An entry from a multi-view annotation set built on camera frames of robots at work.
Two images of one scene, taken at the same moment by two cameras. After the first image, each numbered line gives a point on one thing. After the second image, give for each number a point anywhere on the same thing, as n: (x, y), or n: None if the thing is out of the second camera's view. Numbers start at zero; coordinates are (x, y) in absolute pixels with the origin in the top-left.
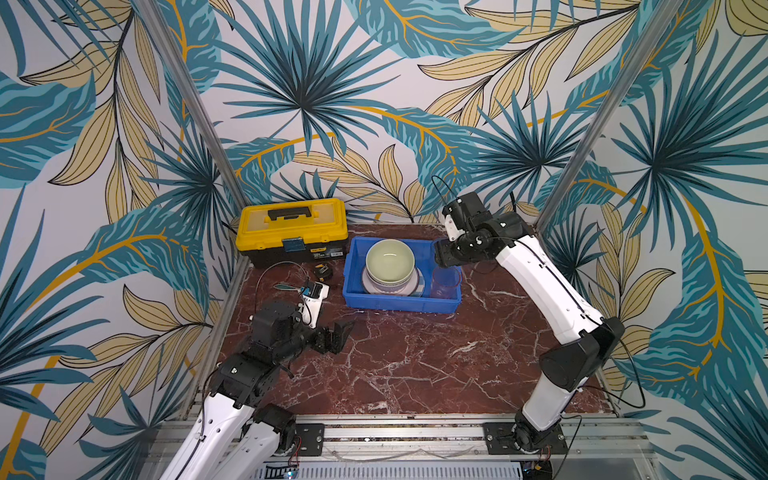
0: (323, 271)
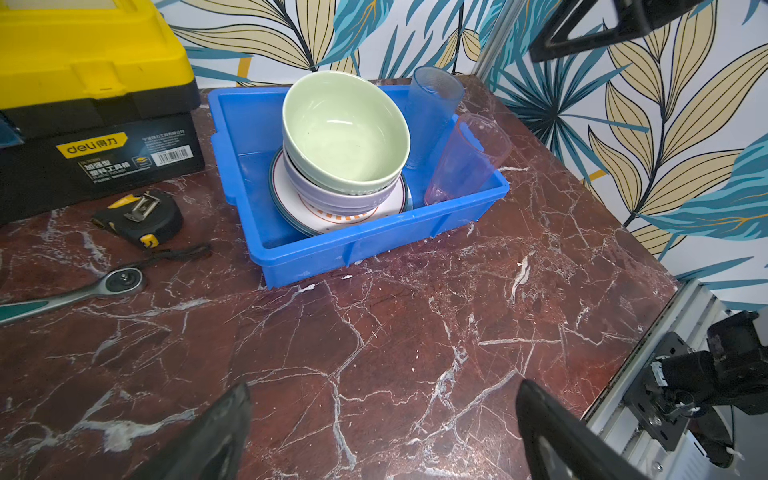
0: (147, 219)
